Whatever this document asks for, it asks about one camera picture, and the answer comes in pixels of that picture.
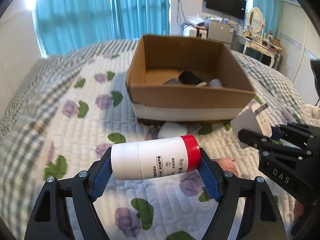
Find black wall television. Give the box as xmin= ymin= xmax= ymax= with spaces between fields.
xmin=206 ymin=0 xmax=246 ymax=20

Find grey checkered blanket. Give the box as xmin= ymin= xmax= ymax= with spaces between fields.
xmin=1 ymin=40 xmax=137 ymax=239

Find floral quilted bedspread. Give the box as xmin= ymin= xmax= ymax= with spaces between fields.
xmin=7 ymin=52 xmax=320 ymax=240

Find teal curtain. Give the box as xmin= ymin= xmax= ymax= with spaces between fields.
xmin=33 ymin=0 xmax=170 ymax=56

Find white dressing table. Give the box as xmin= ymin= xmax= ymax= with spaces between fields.
xmin=231 ymin=34 xmax=283 ymax=70

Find white oval vanity mirror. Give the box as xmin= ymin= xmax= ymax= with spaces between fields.
xmin=246 ymin=7 xmax=265 ymax=34

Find white tube with red cap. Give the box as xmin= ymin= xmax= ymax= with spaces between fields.
xmin=111 ymin=135 xmax=201 ymax=180

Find white earbuds case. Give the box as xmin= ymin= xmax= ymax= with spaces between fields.
xmin=157 ymin=122 xmax=188 ymax=139

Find dark grey small device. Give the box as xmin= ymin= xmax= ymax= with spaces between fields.
xmin=164 ymin=79 xmax=181 ymax=85

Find silver mini fridge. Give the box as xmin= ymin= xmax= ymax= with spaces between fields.
xmin=208 ymin=21 xmax=234 ymax=43

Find white power adapter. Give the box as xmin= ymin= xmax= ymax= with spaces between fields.
xmin=231 ymin=103 xmax=272 ymax=149

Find cardboard box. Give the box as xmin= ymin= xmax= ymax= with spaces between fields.
xmin=125 ymin=35 xmax=255 ymax=124

